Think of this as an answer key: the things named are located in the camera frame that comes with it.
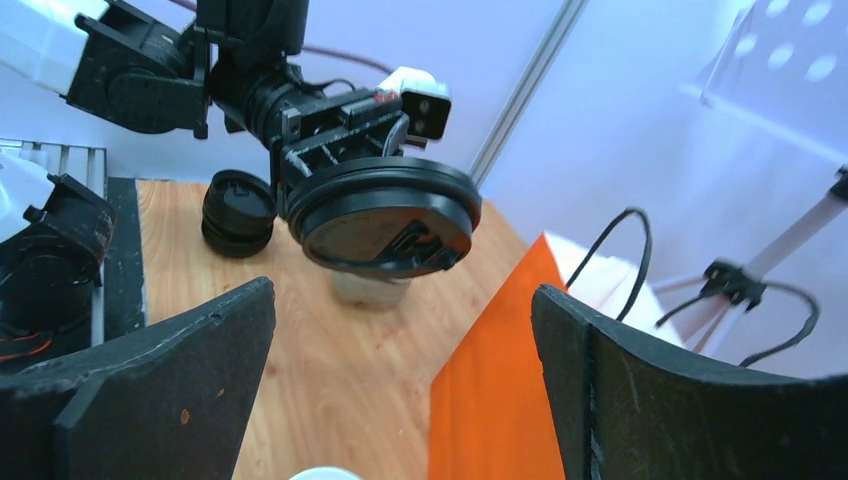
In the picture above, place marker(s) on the tripod stand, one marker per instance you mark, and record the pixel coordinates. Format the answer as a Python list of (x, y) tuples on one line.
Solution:
[(735, 290)]

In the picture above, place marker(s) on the white paper cup stack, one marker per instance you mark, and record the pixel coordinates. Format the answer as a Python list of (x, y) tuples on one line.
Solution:
[(325, 473)]

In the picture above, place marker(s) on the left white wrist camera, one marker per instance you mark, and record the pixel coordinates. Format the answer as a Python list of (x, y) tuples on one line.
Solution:
[(425, 100)]

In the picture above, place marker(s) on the stack of black lids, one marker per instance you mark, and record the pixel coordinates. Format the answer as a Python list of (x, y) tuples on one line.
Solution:
[(238, 214)]

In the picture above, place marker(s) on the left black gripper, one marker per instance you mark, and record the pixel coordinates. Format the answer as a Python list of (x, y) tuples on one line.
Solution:
[(330, 131)]

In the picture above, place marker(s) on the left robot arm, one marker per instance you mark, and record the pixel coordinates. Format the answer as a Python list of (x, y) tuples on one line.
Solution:
[(113, 61)]

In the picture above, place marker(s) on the white perforated board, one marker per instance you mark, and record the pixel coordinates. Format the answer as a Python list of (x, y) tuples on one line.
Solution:
[(783, 68)]

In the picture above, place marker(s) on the black cup lid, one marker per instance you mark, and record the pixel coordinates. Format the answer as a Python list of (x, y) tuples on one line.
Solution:
[(385, 217)]

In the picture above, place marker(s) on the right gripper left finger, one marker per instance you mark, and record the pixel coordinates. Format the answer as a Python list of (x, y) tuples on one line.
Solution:
[(169, 401)]

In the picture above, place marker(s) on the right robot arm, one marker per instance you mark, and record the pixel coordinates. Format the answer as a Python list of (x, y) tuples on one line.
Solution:
[(54, 236)]

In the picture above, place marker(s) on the orange paper bag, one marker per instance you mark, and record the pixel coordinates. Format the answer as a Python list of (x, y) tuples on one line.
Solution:
[(490, 413)]

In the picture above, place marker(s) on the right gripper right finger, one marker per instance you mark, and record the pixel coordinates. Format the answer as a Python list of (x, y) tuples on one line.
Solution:
[(627, 405)]

